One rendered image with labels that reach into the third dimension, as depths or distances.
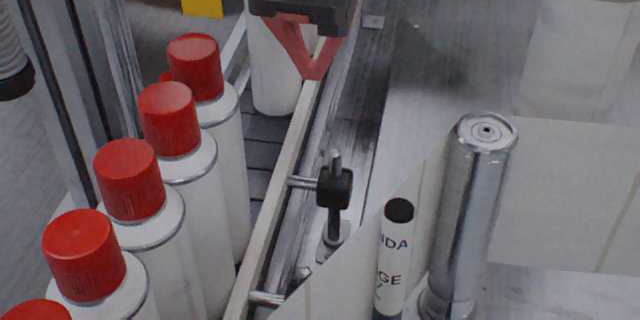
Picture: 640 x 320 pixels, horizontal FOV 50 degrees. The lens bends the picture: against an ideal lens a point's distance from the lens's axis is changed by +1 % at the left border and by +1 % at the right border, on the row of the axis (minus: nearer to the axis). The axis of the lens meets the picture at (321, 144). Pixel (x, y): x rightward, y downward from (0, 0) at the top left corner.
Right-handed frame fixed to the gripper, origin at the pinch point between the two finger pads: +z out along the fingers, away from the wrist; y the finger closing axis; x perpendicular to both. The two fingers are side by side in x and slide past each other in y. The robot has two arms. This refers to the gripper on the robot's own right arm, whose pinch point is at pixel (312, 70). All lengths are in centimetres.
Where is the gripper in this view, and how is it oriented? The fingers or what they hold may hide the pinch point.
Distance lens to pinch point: 53.2
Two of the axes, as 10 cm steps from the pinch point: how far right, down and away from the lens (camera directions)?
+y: 1.9, -6.7, 7.1
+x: -9.8, -1.3, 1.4
